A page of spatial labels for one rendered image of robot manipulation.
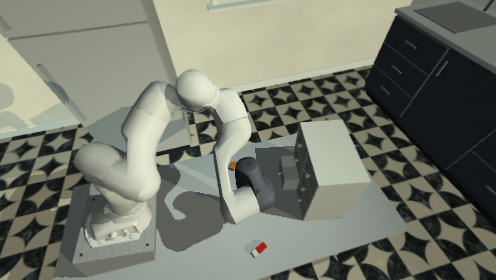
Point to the grey drawer front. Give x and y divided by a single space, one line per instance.
310 175
302 145
306 191
289 170
301 201
297 159

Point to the small grey chest of drawers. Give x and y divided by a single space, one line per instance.
339 171

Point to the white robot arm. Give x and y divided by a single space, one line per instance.
134 175

